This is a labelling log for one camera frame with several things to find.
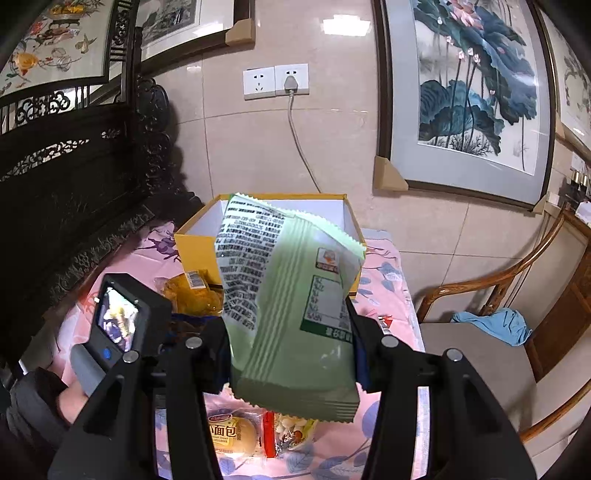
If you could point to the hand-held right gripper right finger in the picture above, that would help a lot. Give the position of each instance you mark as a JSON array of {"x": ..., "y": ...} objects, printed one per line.
[{"x": 364, "y": 369}]

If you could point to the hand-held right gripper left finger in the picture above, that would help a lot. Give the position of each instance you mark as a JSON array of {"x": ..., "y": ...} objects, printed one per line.
[{"x": 216, "y": 353}]

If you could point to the yellow cardboard box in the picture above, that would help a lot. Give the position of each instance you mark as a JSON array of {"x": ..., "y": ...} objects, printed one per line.
[{"x": 194, "y": 254}]

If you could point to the green snack packet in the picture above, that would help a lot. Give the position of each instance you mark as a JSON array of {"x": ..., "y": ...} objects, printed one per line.
[{"x": 286, "y": 300}]

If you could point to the person's left hand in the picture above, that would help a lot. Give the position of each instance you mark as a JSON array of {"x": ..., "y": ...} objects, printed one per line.
[{"x": 71, "y": 406}]

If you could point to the red and white snack packet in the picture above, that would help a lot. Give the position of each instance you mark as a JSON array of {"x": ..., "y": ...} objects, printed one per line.
[{"x": 385, "y": 323}]

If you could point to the yellow snack packet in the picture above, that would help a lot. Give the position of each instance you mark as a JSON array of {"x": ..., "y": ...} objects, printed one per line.
[{"x": 194, "y": 300}]

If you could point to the bread packet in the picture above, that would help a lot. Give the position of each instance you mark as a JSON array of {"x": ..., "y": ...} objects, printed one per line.
[{"x": 235, "y": 434}]

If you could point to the pink floral tablecloth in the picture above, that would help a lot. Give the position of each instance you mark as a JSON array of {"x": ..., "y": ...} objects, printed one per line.
[{"x": 388, "y": 286}]

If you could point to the nut snack packet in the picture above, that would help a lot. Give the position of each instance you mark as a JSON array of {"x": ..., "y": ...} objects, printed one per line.
[{"x": 291, "y": 434}]

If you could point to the wooden armchair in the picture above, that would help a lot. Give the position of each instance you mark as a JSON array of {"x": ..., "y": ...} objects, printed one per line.
[{"x": 471, "y": 355}]

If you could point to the dark carved wooden screen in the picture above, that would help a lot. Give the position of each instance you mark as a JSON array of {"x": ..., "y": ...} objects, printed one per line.
[{"x": 69, "y": 207}]

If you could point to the blue cloth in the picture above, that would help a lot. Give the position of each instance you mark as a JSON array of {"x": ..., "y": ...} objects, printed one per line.
[{"x": 498, "y": 325}]

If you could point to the cardboard corner protector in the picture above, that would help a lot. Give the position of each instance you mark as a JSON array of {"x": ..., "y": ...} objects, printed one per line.
[
  {"x": 242, "y": 32},
  {"x": 540, "y": 205},
  {"x": 388, "y": 175}
]

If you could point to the wooden side table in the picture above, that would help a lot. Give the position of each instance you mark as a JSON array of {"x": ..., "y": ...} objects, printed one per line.
[{"x": 572, "y": 295}]

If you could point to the grey power plug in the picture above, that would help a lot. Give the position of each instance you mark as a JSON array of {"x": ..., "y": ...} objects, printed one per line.
[{"x": 290, "y": 83}]

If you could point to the framed ink landscape painting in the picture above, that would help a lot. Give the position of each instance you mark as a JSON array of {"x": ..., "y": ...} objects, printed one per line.
[{"x": 175, "y": 18}]

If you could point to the framed lotus painting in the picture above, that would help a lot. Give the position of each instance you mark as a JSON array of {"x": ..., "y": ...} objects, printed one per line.
[{"x": 461, "y": 92}]

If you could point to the framed bird painting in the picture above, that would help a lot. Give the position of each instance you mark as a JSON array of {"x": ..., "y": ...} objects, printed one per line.
[{"x": 575, "y": 92}]

